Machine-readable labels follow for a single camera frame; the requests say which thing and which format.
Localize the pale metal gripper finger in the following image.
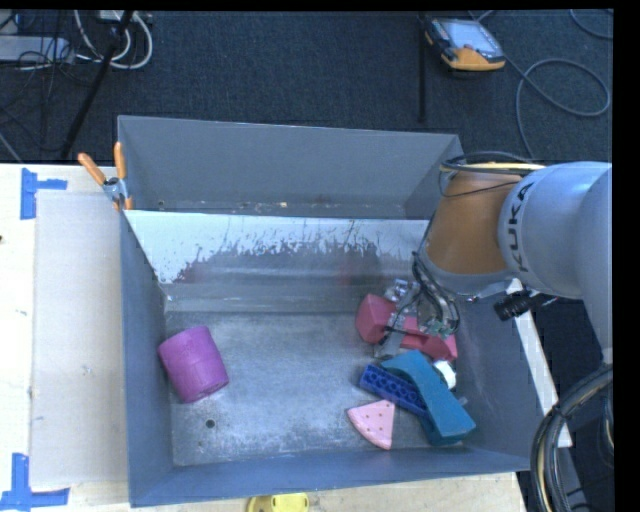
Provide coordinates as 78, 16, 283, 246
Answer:
374, 331, 404, 359
385, 304, 409, 332

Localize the pink-red block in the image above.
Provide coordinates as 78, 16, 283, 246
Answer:
355, 293, 459, 362

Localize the blue studded brick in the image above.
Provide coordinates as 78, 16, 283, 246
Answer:
358, 363, 432, 419

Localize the small white object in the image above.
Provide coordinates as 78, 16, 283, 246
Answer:
431, 358, 459, 392

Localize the teal curved block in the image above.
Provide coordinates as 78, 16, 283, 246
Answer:
380, 349, 477, 448

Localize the pink wedge with dots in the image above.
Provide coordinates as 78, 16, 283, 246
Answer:
346, 398, 397, 451

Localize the grey metal bin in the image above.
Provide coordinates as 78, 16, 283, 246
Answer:
115, 114, 574, 509

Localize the purple cup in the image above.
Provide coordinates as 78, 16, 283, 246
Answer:
157, 324, 231, 405

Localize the pale flat board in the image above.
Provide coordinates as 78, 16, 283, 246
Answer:
28, 189, 130, 494

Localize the black cylinder on white bracket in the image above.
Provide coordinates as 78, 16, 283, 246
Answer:
469, 278, 541, 322

